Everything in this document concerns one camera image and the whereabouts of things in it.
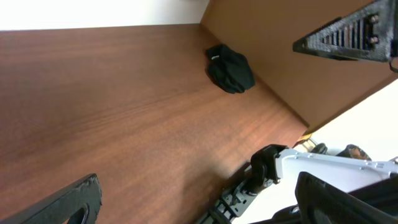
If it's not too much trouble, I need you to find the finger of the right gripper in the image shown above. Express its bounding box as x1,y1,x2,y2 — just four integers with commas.
292,0,395,62

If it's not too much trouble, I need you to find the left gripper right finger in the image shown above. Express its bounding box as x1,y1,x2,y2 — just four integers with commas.
295,172,397,224

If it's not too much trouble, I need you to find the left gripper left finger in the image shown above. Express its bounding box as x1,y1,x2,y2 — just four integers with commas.
1,174,102,224

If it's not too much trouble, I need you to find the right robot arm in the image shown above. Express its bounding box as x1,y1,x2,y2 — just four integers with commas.
201,0,397,223

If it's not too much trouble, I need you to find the black garment pile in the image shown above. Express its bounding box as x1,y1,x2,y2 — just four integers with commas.
205,44,256,94

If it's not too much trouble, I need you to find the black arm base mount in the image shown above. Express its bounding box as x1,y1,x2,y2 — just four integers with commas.
196,162,273,224

